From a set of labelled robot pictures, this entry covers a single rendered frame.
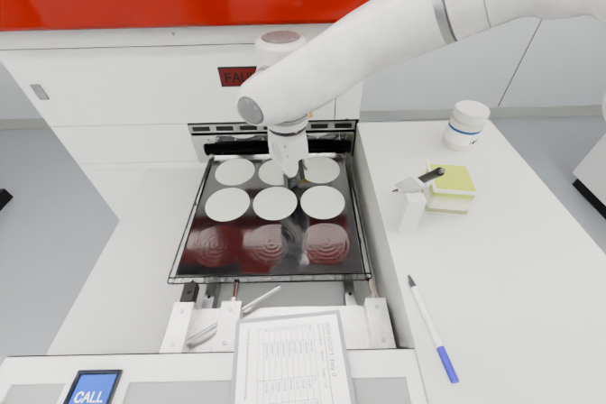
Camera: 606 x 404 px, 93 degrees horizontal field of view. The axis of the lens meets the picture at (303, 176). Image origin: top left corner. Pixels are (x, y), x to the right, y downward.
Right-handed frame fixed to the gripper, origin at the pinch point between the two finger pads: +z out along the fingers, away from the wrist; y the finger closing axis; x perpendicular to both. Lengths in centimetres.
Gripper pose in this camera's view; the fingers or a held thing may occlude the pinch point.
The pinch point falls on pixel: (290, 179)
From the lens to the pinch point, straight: 67.7
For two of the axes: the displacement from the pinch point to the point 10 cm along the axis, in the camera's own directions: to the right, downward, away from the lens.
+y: 5.3, 5.8, -6.2
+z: 0.2, 7.2, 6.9
